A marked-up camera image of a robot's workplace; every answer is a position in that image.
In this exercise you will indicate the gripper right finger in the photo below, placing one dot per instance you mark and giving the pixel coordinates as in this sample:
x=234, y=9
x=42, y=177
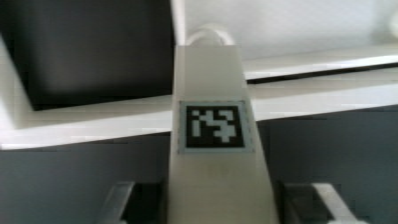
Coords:
x=312, y=205

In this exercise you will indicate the white desk top tray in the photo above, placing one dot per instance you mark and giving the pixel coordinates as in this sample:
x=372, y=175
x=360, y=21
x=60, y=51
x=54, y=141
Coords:
x=301, y=36

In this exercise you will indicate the white L-shaped fence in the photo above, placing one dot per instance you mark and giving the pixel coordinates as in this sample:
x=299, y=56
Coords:
x=306, y=84

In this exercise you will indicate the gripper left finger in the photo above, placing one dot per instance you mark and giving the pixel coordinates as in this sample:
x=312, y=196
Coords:
x=134, y=204

